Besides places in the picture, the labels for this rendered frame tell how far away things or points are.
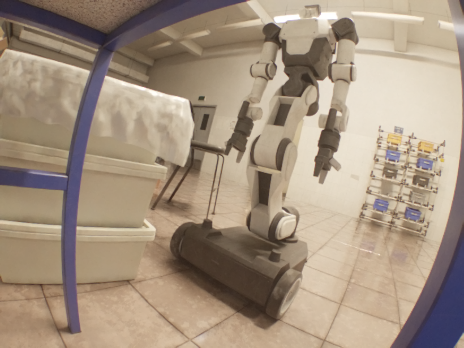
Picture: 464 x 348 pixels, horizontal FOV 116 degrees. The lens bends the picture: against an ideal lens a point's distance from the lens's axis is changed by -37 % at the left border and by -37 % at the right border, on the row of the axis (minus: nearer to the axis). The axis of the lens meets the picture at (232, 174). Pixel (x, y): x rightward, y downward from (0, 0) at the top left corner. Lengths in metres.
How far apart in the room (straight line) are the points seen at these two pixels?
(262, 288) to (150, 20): 0.81
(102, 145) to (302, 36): 0.99
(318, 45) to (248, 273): 1.05
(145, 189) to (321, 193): 4.85
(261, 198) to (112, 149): 0.68
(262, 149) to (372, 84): 5.11
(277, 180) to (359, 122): 4.70
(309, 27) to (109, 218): 1.19
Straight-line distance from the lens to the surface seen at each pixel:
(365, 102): 5.68
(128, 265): 0.89
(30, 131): 0.71
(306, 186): 5.48
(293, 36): 1.22
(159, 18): 0.33
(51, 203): 0.74
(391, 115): 5.59
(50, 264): 0.83
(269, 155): 0.92
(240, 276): 0.88
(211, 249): 0.94
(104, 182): 0.73
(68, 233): 0.53
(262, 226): 1.06
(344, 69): 1.09
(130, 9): 0.40
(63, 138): 0.70
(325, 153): 0.91
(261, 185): 1.02
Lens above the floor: 0.53
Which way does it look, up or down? 3 degrees down
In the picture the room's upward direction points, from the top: 14 degrees clockwise
